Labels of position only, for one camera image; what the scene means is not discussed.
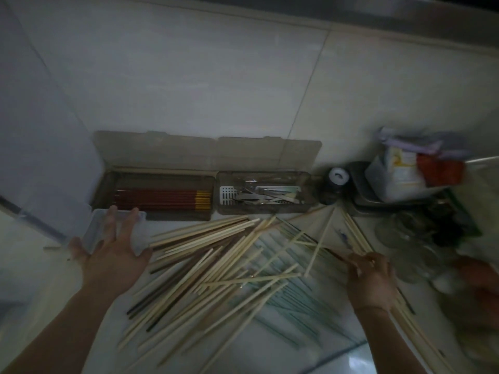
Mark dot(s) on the person's right hand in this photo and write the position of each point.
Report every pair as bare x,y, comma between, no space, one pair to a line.
372,286

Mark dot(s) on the person's left thumb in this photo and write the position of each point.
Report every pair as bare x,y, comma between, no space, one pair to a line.
144,257

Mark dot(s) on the red packet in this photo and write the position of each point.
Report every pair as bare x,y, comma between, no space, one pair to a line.
440,171

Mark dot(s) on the small clear plastic container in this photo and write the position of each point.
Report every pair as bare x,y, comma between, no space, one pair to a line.
93,229

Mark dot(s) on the white plastic bag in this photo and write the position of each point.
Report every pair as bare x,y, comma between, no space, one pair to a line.
397,175

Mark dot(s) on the dark jar with white cap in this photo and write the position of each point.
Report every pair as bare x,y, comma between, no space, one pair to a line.
334,186

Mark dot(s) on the row of red chopsticks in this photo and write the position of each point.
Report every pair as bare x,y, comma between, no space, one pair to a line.
160,199

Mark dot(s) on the person's right thumb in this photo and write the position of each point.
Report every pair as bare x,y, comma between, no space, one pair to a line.
352,268

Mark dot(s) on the heap of metal cutlery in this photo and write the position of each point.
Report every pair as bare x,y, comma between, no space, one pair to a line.
269,193

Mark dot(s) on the purple packet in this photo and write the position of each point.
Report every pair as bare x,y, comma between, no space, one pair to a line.
425,146

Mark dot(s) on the person's left middle finger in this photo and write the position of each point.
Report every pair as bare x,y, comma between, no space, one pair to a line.
130,227

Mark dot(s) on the dark brown chopstick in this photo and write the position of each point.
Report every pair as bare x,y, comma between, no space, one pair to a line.
175,307
183,274

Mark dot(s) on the metal tray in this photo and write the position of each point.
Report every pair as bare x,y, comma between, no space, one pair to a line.
360,190

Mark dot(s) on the dark green bag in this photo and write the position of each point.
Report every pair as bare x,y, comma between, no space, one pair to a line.
456,221

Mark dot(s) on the person's left forearm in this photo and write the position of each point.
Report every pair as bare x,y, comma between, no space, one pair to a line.
54,334

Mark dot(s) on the pile of green chopsticks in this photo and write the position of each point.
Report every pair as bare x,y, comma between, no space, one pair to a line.
300,303

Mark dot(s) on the white perforated plastic insert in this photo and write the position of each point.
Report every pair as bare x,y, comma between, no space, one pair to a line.
227,195

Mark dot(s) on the bundle of pale chopsticks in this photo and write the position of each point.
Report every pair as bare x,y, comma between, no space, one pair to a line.
413,331

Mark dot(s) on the person's left hand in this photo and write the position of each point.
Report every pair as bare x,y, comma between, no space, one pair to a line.
111,264

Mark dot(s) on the person's left little finger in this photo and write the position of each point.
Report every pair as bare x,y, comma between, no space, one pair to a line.
79,249

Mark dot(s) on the clear glass bowls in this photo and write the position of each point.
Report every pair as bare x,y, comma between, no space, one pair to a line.
409,245

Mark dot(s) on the person's right forearm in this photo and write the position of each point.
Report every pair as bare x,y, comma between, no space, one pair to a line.
386,342

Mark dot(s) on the tinted cutlery box with lid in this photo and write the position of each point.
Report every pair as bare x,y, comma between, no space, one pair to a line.
269,155

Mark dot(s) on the tinted chopstick box with lid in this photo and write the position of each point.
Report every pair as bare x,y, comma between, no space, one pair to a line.
156,159

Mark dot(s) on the scattered pile of wooden chopsticks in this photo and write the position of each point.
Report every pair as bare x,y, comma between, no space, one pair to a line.
202,268

